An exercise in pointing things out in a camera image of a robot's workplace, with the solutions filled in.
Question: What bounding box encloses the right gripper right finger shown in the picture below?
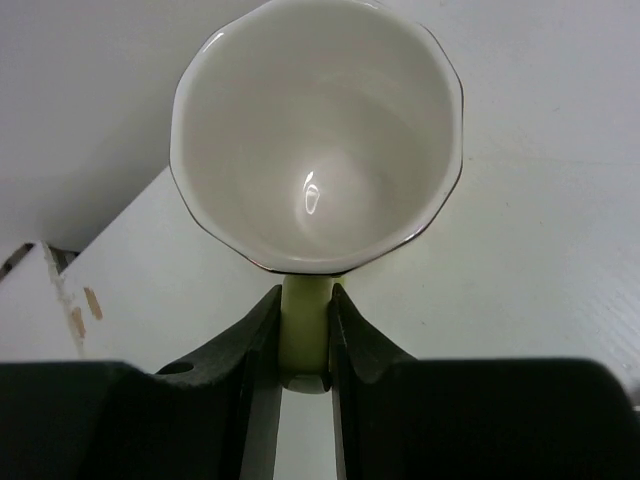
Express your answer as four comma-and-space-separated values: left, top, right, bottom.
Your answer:
329, 286, 639, 479

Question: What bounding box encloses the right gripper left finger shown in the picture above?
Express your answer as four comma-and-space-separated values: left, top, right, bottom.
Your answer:
1, 287, 282, 479

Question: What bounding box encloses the light green mug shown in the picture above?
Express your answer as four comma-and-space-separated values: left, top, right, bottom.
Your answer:
169, 1, 464, 394

